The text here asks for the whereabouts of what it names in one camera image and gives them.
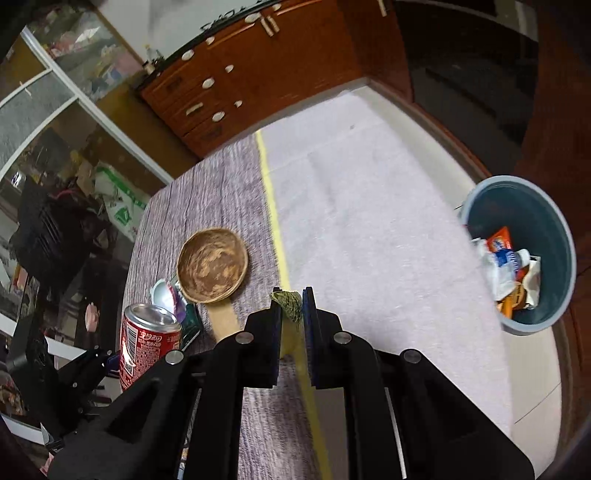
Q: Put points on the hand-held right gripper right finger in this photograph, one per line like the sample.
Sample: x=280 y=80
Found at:
x=309 y=332

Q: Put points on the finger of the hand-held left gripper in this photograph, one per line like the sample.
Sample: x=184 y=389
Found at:
x=87 y=362
x=92 y=392

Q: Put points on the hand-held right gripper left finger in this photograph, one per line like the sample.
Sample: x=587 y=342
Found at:
x=276 y=332

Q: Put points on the red soda can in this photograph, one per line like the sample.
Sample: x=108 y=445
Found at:
x=143 y=346

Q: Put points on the white paper cup green print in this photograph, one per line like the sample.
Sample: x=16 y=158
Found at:
x=496 y=284

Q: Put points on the blue trash bin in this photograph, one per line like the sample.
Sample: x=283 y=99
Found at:
x=531 y=207

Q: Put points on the pink cup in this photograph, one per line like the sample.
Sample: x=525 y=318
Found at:
x=92 y=316

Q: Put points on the flat wooden stick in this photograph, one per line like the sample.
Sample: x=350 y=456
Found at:
x=224 y=323

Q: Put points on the dark green wrapper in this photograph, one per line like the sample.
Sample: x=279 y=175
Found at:
x=190 y=323

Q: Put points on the wooden bowl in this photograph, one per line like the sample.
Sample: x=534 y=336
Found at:
x=212 y=265

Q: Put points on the silver purple jelly cup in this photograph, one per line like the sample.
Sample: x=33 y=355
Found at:
x=168 y=297

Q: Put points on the green and white bag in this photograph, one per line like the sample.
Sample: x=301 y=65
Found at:
x=122 y=203

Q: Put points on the white plastic bottle blue label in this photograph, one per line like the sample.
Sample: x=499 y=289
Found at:
x=510 y=261

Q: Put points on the white framed glass door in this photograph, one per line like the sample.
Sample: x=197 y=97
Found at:
x=41 y=106

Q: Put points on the brown wooden cabinet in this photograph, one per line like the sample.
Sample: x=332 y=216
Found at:
x=277 y=69

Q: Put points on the small clear bottle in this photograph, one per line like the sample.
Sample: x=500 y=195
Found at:
x=150 y=60

